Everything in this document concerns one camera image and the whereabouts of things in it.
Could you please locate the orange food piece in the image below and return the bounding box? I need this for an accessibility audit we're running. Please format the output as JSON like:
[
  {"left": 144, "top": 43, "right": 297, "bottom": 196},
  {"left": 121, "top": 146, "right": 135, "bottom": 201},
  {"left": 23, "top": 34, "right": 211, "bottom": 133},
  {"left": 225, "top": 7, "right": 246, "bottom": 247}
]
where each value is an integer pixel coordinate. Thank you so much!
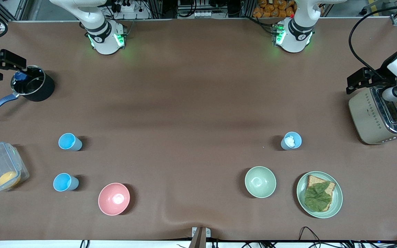
[{"left": 0, "top": 171, "right": 22, "bottom": 188}]

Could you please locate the orange snack bag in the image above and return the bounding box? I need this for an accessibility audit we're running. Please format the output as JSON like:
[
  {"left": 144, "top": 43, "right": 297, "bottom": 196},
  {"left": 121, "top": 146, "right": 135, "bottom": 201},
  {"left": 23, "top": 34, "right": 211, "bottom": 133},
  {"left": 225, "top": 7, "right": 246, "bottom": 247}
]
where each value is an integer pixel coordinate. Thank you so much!
[{"left": 252, "top": 0, "right": 296, "bottom": 18}]

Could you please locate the green plate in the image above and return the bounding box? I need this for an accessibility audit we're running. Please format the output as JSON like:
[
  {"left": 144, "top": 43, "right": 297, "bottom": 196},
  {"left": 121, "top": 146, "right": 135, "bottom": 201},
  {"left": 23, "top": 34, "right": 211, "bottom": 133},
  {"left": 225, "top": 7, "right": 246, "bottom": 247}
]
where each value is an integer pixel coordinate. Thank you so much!
[{"left": 296, "top": 171, "right": 343, "bottom": 219}]

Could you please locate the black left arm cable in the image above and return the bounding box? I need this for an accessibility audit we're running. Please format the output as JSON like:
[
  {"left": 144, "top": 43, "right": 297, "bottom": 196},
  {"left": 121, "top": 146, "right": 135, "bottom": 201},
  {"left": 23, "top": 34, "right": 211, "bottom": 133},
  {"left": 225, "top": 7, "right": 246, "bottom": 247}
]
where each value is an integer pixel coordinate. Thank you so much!
[{"left": 348, "top": 3, "right": 397, "bottom": 77}]

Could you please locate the green bowl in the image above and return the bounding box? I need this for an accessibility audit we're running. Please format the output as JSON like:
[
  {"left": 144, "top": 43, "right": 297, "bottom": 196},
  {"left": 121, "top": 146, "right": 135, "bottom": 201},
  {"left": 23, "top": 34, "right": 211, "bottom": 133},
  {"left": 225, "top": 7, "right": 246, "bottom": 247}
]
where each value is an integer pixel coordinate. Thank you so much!
[{"left": 244, "top": 166, "right": 277, "bottom": 199}]

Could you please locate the brown bread slice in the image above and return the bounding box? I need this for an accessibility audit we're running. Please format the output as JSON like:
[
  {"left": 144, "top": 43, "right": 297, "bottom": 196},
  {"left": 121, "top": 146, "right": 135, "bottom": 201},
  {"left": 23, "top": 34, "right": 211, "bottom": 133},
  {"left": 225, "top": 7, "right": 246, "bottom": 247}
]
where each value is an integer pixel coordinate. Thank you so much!
[{"left": 305, "top": 175, "right": 336, "bottom": 212}]

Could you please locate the pink bowl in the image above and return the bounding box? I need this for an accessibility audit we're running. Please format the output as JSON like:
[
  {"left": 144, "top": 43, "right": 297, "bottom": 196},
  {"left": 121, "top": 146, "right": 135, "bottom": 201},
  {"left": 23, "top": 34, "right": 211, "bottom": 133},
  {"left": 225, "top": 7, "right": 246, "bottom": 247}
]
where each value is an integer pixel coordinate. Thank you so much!
[{"left": 98, "top": 183, "right": 131, "bottom": 216}]

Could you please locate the white socket strip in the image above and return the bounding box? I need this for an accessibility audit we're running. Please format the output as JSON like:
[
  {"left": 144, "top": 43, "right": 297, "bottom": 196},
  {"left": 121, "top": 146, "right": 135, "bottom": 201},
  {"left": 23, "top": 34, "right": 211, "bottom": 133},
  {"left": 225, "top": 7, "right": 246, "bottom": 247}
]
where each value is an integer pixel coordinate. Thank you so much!
[{"left": 194, "top": 10, "right": 218, "bottom": 19}]

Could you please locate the black floor cable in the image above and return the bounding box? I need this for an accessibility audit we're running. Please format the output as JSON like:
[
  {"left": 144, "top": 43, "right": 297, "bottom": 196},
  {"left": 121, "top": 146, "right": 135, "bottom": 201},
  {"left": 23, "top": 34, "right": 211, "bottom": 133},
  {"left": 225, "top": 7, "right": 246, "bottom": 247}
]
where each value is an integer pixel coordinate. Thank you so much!
[{"left": 298, "top": 226, "right": 326, "bottom": 242}]

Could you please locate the green lettuce leaf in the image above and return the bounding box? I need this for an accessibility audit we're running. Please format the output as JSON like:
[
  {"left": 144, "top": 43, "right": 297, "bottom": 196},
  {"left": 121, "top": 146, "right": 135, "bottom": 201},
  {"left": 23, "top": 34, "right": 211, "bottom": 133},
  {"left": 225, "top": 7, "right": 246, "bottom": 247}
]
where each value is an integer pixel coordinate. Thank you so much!
[{"left": 304, "top": 182, "right": 332, "bottom": 210}]

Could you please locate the black pot with blue handle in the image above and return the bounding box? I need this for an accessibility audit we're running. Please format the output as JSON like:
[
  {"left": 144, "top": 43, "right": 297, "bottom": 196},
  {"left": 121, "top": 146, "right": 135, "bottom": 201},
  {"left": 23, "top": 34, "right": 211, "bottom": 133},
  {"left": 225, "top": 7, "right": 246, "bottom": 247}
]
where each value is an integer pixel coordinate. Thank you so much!
[{"left": 0, "top": 65, "right": 55, "bottom": 119}]

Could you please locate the beige and chrome toaster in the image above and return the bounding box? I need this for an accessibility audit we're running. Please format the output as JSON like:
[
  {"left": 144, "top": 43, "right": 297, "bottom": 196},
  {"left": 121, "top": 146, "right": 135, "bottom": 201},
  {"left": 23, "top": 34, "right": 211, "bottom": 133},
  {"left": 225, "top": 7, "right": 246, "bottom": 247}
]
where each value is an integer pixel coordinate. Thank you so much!
[{"left": 348, "top": 85, "right": 397, "bottom": 145}]

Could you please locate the white power strip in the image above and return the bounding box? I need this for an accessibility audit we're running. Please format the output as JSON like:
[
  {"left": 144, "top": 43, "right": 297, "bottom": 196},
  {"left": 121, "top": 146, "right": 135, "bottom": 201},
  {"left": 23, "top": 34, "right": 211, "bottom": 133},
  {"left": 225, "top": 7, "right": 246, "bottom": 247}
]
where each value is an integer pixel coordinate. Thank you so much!
[{"left": 111, "top": 0, "right": 151, "bottom": 20}]

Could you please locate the glass lid with blue knob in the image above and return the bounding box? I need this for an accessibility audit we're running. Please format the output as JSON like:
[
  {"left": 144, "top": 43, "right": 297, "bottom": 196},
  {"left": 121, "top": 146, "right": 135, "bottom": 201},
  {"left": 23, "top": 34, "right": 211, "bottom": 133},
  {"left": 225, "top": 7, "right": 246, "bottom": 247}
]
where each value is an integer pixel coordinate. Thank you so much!
[{"left": 11, "top": 65, "right": 46, "bottom": 96}]

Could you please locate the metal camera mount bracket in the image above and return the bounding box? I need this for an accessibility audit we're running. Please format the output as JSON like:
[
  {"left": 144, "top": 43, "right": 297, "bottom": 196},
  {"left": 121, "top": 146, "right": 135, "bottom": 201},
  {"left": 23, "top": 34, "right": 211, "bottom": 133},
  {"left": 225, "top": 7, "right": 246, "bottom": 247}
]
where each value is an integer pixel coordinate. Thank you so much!
[{"left": 189, "top": 226, "right": 211, "bottom": 248}]

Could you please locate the blue plastic cup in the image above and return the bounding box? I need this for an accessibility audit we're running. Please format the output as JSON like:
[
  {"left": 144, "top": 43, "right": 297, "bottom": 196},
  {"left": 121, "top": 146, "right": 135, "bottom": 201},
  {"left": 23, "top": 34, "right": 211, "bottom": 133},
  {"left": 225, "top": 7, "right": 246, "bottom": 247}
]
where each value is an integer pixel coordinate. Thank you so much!
[
  {"left": 58, "top": 133, "right": 83, "bottom": 152},
  {"left": 281, "top": 131, "right": 303, "bottom": 151},
  {"left": 53, "top": 173, "right": 80, "bottom": 192}
]

